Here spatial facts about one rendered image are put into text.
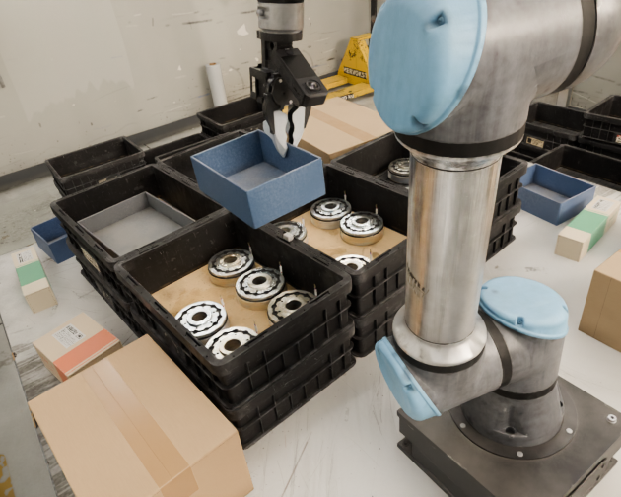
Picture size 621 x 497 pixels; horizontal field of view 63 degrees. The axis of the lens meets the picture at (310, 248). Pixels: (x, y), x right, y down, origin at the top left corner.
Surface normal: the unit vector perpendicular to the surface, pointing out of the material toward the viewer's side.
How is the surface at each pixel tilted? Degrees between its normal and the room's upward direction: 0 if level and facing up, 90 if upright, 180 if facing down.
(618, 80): 90
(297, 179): 90
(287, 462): 0
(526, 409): 71
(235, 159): 90
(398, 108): 84
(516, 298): 6
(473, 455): 2
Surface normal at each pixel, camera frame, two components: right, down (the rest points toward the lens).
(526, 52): 0.36, 0.47
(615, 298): -0.79, 0.41
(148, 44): 0.58, 0.41
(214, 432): -0.10, -0.82
